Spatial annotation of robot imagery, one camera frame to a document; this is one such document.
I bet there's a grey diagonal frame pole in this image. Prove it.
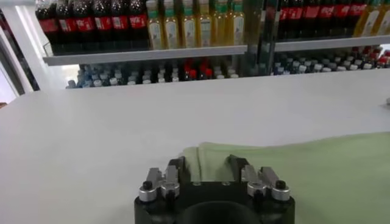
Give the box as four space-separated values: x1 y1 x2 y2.
0 33 33 95

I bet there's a black diagonal frame pole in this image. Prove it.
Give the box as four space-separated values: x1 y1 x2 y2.
0 9 40 92

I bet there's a white shelf rack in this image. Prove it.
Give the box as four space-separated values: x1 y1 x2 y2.
1 0 266 92
258 0 390 77

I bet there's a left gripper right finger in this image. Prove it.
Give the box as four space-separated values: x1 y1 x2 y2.
227 154 290 202

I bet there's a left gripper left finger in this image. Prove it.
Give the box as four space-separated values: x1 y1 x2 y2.
138 156 191 202

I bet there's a green polo shirt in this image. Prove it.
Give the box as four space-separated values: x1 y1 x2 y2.
178 131 390 224

